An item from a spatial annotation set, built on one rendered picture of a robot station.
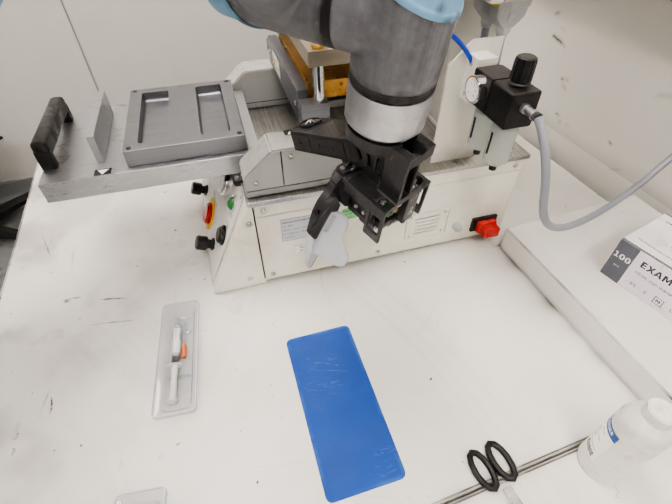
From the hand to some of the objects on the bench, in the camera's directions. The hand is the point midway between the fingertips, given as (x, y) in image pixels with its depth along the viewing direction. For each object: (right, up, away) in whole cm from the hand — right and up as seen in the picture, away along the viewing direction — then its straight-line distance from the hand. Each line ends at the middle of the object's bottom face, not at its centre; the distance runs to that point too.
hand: (347, 233), depth 56 cm
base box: (0, +6, +29) cm, 30 cm away
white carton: (+52, -10, +6) cm, 53 cm away
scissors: (+19, -31, -8) cm, 38 cm away
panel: (-28, +2, +24) cm, 37 cm away
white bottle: (+30, -28, -5) cm, 42 cm away
